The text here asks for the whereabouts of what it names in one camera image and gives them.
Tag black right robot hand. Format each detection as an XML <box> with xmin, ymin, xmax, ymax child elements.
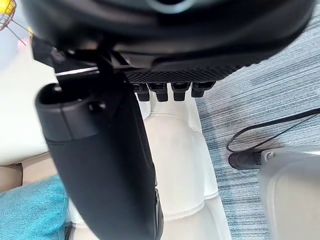
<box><xmin>19</xmin><ymin>0</ymin><xmax>316</xmax><ymax>240</ymax></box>

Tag white leather sofa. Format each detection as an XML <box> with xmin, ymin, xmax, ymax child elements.
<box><xmin>0</xmin><ymin>39</ymin><xmax>233</xmax><ymax>240</ymax></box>

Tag teal blue cushion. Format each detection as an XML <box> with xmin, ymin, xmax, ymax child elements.
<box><xmin>0</xmin><ymin>174</ymin><xmax>70</xmax><ymax>240</ymax></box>

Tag beige cushion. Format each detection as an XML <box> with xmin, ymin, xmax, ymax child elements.
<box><xmin>0</xmin><ymin>149</ymin><xmax>57</xmax><ymax>195</ymax></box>

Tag dark robot foot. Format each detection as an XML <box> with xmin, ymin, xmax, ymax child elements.
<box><xmin>228</xmin><ymin>151</ymin><xmax>263</xmax><ymax>171</ymax></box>

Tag black cable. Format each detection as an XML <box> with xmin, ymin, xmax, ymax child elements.
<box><xmin>226</xmin><ymin>108</ymin><xmax>320</xmax><ymax>153</ymax></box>

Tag wire basket with yellow ball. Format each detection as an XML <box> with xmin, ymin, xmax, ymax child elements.
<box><xmin>0</xmin><ymin>0</ymin><xmax>33</xmax><ymax>47</ymax></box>

